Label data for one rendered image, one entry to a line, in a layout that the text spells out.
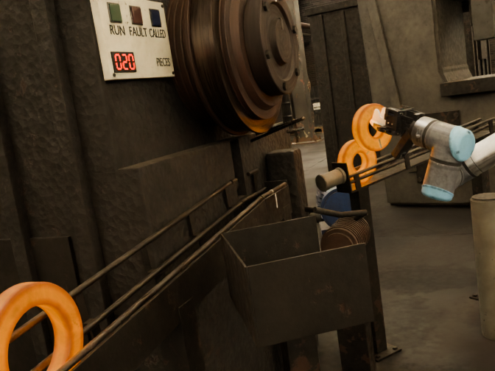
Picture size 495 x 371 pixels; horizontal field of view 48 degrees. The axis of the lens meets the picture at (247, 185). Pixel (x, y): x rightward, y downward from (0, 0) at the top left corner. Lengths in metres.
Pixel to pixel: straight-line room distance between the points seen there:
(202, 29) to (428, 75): 2.91
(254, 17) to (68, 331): 0.88
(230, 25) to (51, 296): 0.81
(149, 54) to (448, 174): 0.89
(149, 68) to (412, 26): 3.03
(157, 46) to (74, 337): 0.74
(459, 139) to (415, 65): 2.56
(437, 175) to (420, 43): 2.55
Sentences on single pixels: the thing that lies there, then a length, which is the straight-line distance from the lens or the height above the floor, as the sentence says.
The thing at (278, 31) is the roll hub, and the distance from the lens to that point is 1.51.
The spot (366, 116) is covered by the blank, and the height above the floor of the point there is 0.87.
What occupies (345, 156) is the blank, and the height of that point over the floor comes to 0.74.
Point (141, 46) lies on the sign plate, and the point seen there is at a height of 1.13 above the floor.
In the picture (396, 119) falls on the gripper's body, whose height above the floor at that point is 0.85.
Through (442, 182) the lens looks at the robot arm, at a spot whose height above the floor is 0.67.
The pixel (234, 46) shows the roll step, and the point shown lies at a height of 1.11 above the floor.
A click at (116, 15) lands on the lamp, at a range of 1.28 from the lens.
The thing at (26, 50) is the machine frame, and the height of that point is 1.15.
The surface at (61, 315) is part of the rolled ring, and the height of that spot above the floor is 0.70.
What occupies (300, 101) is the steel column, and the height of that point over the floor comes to 0.78.
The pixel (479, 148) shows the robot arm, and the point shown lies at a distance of 1.80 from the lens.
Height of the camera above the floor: 0.98
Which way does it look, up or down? 9 degrees down
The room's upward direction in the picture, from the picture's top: 9 degrees counter-clockwise
